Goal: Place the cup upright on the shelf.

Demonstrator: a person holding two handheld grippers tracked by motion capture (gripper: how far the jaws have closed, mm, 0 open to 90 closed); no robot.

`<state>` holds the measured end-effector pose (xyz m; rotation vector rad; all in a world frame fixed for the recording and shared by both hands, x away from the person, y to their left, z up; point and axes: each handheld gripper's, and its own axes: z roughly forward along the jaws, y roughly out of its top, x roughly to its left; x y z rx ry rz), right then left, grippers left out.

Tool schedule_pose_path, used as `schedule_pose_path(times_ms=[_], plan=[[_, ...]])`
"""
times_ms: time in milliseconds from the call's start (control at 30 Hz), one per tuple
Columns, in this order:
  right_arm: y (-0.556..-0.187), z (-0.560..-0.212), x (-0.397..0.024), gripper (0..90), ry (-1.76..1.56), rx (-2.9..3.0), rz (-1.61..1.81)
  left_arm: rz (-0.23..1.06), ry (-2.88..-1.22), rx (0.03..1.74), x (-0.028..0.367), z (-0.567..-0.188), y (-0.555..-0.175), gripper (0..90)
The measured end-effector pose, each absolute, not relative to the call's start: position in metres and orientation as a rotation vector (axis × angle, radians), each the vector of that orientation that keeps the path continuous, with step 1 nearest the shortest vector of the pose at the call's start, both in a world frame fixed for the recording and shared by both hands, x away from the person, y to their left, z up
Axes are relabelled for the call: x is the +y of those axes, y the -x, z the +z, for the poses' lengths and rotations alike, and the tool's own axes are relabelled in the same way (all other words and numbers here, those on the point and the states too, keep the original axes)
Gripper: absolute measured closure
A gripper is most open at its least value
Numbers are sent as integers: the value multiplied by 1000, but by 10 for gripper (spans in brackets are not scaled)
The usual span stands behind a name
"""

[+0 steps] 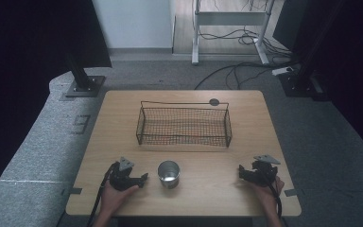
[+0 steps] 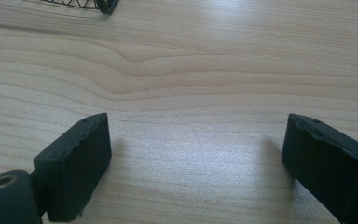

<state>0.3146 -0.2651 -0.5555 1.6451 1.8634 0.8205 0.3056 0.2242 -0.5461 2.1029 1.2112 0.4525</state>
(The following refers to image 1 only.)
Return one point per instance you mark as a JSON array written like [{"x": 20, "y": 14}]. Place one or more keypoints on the dark curtain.
[
  {"x": 28, "y": 47},
  {"x": 353, "y": 63}
]

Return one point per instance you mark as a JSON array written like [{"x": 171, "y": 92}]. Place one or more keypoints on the round grey table cap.
[{"x": 214, "y": 101}]

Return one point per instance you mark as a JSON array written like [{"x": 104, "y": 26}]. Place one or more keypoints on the white desk frame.
[{"x": 230, "y": 18}]

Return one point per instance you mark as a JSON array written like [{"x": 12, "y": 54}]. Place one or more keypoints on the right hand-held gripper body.
[{"x": 264, "y": 173}]

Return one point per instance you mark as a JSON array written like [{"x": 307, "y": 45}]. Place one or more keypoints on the metal cup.
[{"x": 169, "y": 175}]

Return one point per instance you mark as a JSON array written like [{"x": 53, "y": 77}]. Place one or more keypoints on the person's right hand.
[{"x": 266, "y": 195}]

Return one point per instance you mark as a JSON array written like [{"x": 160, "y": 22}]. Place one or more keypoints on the grey tape tab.
[
  {"x": 290, "y": 192},
  {"x": 74, "y": 190}
]

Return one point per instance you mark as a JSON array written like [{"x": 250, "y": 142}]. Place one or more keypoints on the white power strip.
[{"x": 282, "y": 71}]

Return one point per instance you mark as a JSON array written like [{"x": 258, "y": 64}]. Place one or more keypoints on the black stand with base plate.
[
  {"x": 299, "y": 82},
  {"x": 83, "y": 83}
]

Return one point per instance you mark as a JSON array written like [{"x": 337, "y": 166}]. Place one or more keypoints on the person's left hand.
[{"x": 115, "y": 198}]

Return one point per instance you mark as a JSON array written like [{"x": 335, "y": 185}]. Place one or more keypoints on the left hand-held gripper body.
[{"x": 119, "y": 179}]

